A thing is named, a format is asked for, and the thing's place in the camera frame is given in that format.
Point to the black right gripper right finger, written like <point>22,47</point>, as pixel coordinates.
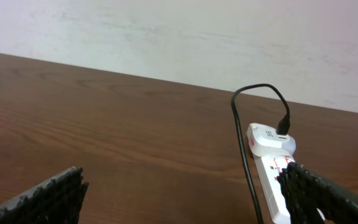
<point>311,198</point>

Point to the white power strip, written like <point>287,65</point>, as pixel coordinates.
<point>268,169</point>

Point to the white USB charger adapter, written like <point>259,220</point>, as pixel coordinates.
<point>265,142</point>

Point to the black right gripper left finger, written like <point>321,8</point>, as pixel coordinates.
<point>57,200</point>

